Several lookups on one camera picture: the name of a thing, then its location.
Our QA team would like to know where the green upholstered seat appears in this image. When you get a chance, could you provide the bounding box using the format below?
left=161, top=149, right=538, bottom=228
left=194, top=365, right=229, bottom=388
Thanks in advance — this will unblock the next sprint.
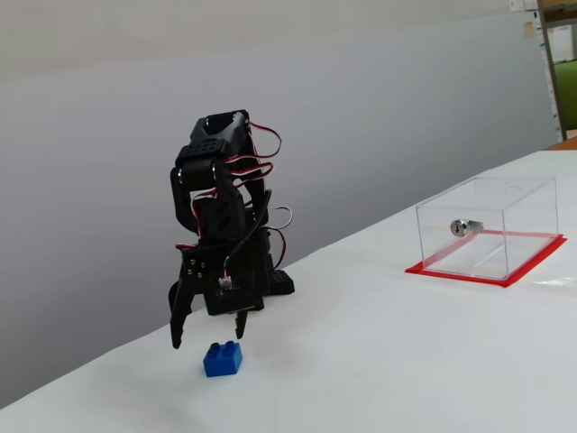
left=553, top=60, right=577, bottom=132

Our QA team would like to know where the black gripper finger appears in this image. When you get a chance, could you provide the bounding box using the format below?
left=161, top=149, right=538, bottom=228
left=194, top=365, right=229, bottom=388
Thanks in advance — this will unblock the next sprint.
left=232, top=310, right=250, bottom=341
left=169, top=278, right=196, bottom=351

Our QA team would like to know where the silver cam lock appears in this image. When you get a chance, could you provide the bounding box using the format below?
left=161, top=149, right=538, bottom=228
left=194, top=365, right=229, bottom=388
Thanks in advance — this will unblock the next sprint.
left=449, top=218, right=485, bottom=237

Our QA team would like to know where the blue lego brick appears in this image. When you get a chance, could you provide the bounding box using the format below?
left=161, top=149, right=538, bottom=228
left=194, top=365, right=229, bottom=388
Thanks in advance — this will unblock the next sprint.
left=202, top=341, right=244, bottom=379

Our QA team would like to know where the red base plate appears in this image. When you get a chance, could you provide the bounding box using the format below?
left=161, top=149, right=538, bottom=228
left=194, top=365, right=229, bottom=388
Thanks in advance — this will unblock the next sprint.
left=404, top=229, right=568, bottom=290

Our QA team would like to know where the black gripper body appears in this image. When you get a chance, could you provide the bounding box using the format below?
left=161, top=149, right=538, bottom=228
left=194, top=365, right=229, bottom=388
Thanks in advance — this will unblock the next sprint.
left=178, top=242, right=267, bottom=295

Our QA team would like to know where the transparent plastic box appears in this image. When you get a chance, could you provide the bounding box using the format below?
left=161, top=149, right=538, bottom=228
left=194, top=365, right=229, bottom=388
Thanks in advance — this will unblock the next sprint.
left=415, top=176, right=560, bottom=281

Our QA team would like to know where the white cardboard box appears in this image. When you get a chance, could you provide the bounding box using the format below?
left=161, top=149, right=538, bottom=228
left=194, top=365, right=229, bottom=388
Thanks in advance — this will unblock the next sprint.
left=547, top=24, right=577, bottom=64

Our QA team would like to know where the thin black camera cable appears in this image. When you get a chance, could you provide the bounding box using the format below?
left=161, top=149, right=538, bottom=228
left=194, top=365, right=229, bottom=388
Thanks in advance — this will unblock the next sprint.
left=223, top=189, right=274, bottom=283

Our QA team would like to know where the brown wooden table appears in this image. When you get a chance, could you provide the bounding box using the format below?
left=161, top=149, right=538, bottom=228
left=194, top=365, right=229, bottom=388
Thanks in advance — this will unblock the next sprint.
left=543, top=136, right=577, bottom=152

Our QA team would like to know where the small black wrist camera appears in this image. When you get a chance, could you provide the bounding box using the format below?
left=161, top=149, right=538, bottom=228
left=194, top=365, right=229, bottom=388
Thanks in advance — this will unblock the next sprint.
left=205, top=273, right=266, bottom=318

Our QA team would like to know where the grey metal shelf post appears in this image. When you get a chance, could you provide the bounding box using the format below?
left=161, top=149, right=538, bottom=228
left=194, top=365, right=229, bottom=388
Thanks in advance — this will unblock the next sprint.
left=537, top=0, right=570, bottom=143

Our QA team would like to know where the red white servo cable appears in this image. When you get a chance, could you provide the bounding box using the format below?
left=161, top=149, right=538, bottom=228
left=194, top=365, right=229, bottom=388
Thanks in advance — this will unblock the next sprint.
left=190, top=188, right=220, bottom=238
left=269, top=206, right=295, bottom=268
left=224, top=120, right=284, bottom=182

